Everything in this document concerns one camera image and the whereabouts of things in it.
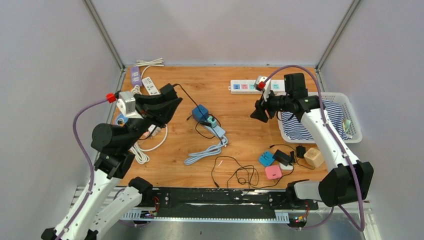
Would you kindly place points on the black charger with cable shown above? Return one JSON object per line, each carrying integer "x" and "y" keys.
{"x": 245, "y": 175}

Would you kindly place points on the white cube adapter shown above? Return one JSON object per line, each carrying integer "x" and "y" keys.
{"x": 154, "y": 130}

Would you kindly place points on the white square charger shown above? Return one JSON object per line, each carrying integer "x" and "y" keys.
{"x": 288, "y": 167}

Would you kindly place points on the white plastic basket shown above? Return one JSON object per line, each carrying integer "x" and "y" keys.
{"x": 351, "y": 124}

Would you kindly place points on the light blue power strip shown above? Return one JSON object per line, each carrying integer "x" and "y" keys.
{"x": 217, "y": 131}

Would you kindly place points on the dark blue cube adapter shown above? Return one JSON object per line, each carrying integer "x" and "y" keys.
{"x": 200, "y": 113}

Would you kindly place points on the wooden cube adapter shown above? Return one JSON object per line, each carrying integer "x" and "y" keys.
{"x": 314, "y": 157}

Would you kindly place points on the white power strip blue USB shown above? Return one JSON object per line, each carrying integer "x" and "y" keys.
{"x": 245, "y": 86}

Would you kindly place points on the purple power strip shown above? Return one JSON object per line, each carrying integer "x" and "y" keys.
{"x": 135, "y": 76}

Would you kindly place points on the striped blue white cloth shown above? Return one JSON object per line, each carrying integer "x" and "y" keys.
{"x": 294, "y": 129}

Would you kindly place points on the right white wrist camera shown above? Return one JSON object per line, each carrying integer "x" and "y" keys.
{"x": 264, "y": 85}

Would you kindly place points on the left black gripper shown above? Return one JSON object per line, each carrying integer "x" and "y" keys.
{"x": 156, "y": 109}

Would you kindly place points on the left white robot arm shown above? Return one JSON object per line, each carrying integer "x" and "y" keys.
{"x": 89, "y": 219}

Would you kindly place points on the small blue charger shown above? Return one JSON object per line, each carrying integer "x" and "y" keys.
{"x": 266, "y": 159}

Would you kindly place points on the pink square charger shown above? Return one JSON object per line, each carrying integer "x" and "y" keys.
{"x": 273, "y": 172}

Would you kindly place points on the white power strip with cord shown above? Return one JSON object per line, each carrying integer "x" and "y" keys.
{"x": 150, "y": 86}

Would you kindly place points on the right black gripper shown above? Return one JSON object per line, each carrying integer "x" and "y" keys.
{"x": 259, "y": 113}

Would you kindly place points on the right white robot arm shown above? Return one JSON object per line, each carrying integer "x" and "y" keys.
{"x": 348, "y": 179}

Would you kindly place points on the black mounting rail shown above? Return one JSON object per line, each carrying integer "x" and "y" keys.
{"x": 222, "y": 204}

